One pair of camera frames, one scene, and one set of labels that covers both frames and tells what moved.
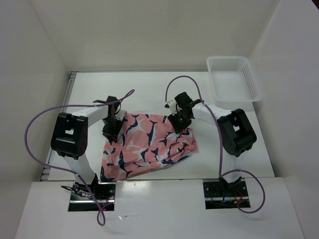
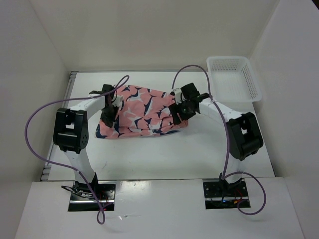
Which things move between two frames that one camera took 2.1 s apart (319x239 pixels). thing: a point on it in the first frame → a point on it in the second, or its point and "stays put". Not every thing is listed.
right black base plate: (220, 195) stays put
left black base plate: (81, 200) stays put
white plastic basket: (233, 82) stays put
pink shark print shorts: (143, 141) → (144, 112)
